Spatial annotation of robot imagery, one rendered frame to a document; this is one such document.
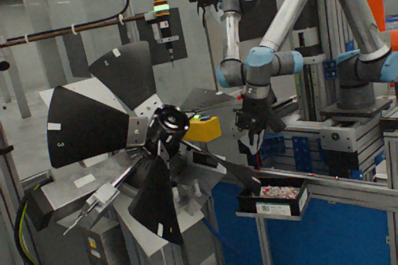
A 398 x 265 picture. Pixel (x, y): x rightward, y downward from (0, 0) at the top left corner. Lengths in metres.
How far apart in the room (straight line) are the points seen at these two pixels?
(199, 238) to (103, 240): 1.12
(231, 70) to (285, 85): 3.95
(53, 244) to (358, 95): 1.46
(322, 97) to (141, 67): 0.92
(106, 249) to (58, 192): 0.43
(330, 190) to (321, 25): 0.79
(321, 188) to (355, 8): 0.65
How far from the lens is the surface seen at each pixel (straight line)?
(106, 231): 1.46
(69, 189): 1.13
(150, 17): 1.24
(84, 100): 1.12
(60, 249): 1.91
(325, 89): 1.90
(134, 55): 1.34
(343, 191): 1.45
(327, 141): 1.61
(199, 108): 1.30
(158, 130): 1.14
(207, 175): 1.35
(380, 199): 1.42
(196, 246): 2.49
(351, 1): 1.45
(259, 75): 1.19
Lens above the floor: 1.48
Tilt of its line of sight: 13 degrees down
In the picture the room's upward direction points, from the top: 11 degrees counter-clockwise
